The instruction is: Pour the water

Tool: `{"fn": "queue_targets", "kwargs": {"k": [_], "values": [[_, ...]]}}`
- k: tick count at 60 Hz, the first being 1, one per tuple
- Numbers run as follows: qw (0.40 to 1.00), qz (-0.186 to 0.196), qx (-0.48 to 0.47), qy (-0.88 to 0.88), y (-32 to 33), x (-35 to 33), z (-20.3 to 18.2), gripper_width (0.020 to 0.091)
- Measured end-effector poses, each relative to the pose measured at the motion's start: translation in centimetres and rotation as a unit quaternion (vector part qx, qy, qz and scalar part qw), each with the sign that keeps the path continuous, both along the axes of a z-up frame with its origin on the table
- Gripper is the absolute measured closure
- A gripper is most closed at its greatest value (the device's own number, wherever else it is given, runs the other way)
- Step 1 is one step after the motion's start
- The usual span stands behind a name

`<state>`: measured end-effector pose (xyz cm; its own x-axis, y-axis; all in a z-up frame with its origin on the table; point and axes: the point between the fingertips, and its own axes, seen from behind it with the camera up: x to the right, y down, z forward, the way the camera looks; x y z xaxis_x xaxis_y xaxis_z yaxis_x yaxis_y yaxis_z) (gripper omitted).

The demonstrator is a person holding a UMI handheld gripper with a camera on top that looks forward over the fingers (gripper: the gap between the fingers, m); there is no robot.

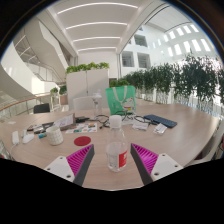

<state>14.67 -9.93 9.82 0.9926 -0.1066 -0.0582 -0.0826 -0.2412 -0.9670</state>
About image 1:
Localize clear shaker bottle white lid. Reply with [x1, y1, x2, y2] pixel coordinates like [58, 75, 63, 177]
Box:
[92, 89, 104, 118]

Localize white computer mouse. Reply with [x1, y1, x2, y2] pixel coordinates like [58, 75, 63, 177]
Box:
[21, 133, 35, 145]

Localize green plant on white stand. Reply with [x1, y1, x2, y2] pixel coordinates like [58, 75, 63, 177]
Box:
[49, 87, 60, 104]

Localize black notebook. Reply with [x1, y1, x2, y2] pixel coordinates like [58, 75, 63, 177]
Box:
[33, 121, 56, 133]

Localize black power adapter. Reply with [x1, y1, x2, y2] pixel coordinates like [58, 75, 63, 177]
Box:
[75, 116, 90, 123]

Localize flat round red coaster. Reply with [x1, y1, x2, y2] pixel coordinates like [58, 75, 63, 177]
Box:
[73, 135, 92, 147]

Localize colourful sticker sheet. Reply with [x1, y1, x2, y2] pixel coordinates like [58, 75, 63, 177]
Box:
[65, 122, 98, 134]

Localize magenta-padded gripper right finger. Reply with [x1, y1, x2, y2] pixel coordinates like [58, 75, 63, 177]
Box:
[130, 142, 185, 186]

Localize green tote bag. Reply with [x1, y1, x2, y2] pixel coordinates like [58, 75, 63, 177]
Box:
[105, 85, 137, 116]

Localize white cabinet with plants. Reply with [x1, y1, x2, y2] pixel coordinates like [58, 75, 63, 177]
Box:
[65, 61, 110, 111]

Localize black chair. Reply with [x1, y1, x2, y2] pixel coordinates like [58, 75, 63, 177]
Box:
[33, 102, 51, 115]

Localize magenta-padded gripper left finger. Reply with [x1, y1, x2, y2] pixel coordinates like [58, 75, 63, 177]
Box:
[43, 143, 96, 188]

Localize white checked mug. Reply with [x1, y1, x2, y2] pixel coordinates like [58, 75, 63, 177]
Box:
[45, 125, 65, 147]

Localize white chair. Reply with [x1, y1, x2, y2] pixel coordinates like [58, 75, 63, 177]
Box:
[72, 95, 96, 111]

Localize brown planter with plant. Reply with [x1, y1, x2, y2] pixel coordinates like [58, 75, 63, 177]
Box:
[58, 85, 69, 106]

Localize clear water bottle red label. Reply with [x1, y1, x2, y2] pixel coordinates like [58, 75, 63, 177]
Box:
[105, 114, 129, 173]

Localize row of green hedge plants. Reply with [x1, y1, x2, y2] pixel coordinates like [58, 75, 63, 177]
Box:
[109, 53, 224, 111]

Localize small clear white pack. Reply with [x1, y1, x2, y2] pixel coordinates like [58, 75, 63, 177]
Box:
[152, 122, 168, 136]

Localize open paper booklet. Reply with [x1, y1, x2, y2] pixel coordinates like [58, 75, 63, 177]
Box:
[53, 113, 77, 132]

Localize tangled black cables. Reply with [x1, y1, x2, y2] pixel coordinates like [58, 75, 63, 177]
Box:
[96, 111, 158, 129]

